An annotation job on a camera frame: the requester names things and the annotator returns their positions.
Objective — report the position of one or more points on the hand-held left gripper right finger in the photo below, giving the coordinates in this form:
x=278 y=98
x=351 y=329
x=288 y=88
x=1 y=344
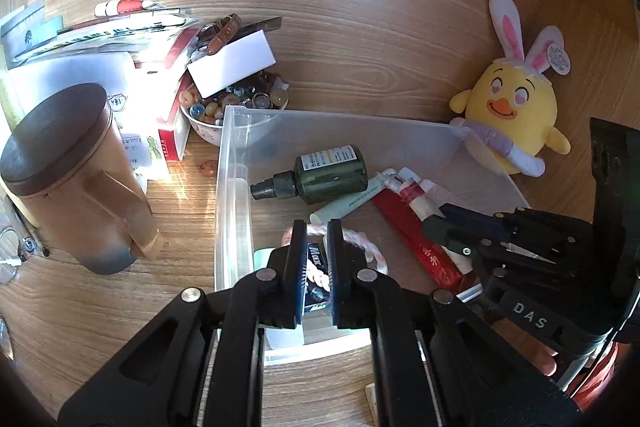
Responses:
x=335 y=272

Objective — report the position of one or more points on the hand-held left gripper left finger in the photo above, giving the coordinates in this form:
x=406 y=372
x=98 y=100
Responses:
x=300 y=267

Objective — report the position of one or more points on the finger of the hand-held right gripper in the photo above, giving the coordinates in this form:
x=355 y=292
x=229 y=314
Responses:
x=450 y=237
x=470 y=216

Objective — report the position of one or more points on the black snack packet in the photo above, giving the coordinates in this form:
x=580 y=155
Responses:
x=316 y=257

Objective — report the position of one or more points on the red white tube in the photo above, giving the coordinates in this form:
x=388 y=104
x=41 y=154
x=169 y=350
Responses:
x=415 y=194

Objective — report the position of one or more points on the clear plastic storage box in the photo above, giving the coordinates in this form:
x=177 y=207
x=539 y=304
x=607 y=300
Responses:
x=400 y=137

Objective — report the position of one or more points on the person's right hand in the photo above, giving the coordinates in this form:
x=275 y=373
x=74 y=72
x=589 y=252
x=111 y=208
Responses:
x=545 y=362

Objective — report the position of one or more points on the red packet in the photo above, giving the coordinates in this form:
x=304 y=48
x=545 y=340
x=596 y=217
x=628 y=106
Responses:
x=425 y=252

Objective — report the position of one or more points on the white green tube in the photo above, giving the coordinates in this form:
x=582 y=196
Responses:
x=350 y=199

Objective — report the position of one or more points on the dark green spray bottle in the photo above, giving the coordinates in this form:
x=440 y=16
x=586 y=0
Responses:
x=330 y=172

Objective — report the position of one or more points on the yellow chick plush toy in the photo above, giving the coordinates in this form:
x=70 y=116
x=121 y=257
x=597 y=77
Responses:
x=510 y=107

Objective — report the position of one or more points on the bowl of beads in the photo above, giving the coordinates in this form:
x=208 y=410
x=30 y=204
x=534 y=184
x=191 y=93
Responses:
x=205 y=129

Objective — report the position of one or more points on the red white carton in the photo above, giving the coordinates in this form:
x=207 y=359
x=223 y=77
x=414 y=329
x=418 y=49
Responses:
x=170 y=142

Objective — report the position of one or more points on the white card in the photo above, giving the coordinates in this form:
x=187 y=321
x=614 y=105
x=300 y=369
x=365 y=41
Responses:
x=230 y=64

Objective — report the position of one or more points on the brown lidded mug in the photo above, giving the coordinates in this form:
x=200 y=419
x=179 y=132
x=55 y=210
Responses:
x=70 y=177

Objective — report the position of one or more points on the white paper sheet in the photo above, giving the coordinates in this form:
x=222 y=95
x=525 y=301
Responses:
x=70 y=72

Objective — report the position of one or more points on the stack of booklets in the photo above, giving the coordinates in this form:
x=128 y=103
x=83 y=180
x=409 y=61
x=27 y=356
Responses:
x=100 y=34

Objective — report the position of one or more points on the red white pen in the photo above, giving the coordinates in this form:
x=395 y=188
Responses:
x=125 y=7

